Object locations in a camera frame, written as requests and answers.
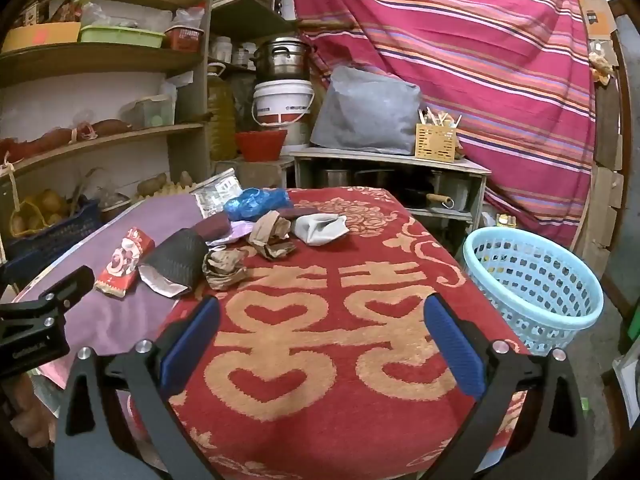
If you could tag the yellow cardboard box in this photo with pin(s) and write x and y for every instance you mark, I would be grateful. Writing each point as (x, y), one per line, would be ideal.
(40, 36)

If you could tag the blue plastic crate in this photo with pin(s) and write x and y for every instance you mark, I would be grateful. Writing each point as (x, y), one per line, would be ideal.
(55, 236)

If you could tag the printed plastic packet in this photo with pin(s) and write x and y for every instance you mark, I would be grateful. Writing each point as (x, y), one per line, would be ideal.
(217, 192)

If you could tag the pile of potatoes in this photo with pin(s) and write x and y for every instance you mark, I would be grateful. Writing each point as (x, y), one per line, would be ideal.
(45, 205)

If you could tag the clear plastic container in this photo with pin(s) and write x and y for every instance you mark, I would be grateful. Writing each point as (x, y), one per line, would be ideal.
(147, 111)

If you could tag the small steel pot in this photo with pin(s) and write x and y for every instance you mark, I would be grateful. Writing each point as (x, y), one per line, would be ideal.
(335, 177)

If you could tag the small red basket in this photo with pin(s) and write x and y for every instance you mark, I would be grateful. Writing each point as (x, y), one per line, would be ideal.
(182, 40)

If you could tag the printed cardboard box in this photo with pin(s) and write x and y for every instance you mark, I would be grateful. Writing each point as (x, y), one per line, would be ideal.
(597, 15)

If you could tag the green plastic tray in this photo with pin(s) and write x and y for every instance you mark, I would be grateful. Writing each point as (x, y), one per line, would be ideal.
(120, 36)

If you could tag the light blue plastic basket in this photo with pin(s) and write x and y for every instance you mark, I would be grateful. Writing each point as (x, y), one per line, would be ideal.
(530, 285)

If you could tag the purple towel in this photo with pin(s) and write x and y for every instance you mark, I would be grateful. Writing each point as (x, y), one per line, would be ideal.
(100, 320)

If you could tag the cardboard wall panels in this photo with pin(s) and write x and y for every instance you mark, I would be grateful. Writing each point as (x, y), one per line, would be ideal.
(607, 180)

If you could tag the yellow oil jug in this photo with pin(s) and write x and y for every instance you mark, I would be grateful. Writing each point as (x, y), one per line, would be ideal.
(220, 115)

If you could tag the large steel pot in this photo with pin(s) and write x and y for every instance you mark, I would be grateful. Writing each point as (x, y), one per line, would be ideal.
(282, 60)

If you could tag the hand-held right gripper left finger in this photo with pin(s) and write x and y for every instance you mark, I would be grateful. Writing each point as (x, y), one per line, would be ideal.
(192, 341)

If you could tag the red snack packet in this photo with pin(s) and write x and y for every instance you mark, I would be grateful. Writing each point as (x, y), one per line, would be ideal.
(122, 260)

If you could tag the brown paper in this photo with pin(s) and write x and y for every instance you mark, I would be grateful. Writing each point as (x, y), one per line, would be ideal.
(270, 227)
(225, 268)
(277, 251)

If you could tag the white plastic bucket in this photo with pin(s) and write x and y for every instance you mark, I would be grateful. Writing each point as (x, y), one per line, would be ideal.
(282, 97)

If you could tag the blue plastic bag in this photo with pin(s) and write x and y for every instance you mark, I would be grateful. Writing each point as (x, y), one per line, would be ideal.
(250, 202)

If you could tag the wooden shelf unit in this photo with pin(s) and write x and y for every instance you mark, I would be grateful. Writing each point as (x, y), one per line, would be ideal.
(100, 56)

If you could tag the sweet potato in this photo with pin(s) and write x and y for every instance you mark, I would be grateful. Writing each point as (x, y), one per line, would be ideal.
(40, 144)
(112, 126)

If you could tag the grey cabinet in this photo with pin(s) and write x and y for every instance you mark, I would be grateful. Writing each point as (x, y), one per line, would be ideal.
(380, 160)

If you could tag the green box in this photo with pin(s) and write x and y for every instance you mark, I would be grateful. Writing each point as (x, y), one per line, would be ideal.
(633, 322)

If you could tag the bamboo chopstick holder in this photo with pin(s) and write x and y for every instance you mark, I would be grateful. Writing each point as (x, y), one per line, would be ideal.
(435, 142)

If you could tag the loose potato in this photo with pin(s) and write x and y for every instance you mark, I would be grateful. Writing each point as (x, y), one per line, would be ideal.
(152, 184)
(185, 178)

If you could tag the white plastic jar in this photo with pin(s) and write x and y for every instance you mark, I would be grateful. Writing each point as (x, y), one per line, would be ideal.
(222, 51)

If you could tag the red striped cloth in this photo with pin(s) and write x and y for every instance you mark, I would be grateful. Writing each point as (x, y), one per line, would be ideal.
(475, 60)

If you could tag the small brown basket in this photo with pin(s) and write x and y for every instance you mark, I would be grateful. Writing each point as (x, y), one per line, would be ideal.
(114, 206)

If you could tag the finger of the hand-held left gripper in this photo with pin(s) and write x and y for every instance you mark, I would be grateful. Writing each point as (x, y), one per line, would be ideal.
(70, 282)

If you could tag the egg tray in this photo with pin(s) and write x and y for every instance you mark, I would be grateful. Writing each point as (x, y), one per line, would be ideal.
(170, 191)

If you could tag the brown cardboard box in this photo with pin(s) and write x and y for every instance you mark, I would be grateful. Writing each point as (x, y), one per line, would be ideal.
(255, 174)

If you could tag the red scouring pad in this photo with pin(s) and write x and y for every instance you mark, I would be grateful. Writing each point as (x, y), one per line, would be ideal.
(212, 225)

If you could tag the orange crumpled bundle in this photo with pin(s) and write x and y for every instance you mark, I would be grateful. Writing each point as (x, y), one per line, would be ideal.
(601, 66)

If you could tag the grey white bag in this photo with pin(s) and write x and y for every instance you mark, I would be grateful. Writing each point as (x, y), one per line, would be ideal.
(320, 230)

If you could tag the red plastic basin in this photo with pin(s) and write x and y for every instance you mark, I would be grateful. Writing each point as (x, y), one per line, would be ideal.
(260, 145)

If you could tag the bundle of chopsticks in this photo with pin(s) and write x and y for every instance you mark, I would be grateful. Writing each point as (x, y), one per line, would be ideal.
(440, 119)

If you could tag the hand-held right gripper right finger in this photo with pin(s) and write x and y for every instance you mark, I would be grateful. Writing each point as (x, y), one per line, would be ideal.
(452, 346)

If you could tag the grey cloth cover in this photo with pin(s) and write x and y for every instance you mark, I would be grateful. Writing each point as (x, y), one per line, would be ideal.
(365, 110)

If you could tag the clear oil bottle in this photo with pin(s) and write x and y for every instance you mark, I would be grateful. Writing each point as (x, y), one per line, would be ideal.
(506, 221)

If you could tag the red gold patterned towel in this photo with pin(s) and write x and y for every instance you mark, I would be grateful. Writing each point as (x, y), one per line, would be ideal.
(320, 365)

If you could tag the pink plastic bag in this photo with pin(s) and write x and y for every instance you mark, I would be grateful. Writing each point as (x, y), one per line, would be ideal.
(236, 233)

